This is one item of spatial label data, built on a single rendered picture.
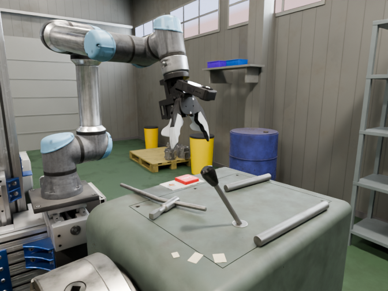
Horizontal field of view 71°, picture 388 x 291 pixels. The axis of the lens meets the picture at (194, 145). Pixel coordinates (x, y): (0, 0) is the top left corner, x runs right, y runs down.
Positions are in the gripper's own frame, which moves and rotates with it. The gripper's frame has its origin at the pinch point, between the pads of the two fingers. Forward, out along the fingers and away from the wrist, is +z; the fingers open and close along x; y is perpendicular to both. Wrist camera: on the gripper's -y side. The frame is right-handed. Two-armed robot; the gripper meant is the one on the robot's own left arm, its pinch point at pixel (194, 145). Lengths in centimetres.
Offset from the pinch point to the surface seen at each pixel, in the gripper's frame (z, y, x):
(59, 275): 17.7, 3.3, 38.4
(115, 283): 20.4, -5.1, 32.6
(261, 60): -91, 132, -329
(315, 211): 20.6, -26.0, -10.8
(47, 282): 17.7, 2.9, 40.6
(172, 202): 13.7, 3.4, 8.5
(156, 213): 14.3, 2.3, 15.2
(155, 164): 45, 353, -278
